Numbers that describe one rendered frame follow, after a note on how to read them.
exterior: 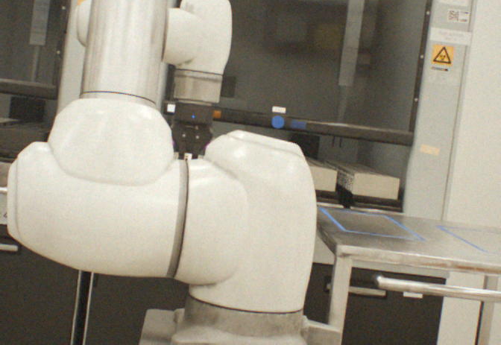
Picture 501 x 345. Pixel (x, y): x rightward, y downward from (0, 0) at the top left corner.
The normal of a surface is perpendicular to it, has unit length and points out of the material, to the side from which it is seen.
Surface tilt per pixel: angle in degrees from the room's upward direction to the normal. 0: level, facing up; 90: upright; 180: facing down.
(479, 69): 90
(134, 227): 95
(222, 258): 98
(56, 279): 90
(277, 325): 85
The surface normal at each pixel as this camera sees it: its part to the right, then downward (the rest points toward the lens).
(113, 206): 0.20, -0.08
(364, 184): 0.04, 0.06
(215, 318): -0.44, -0.11
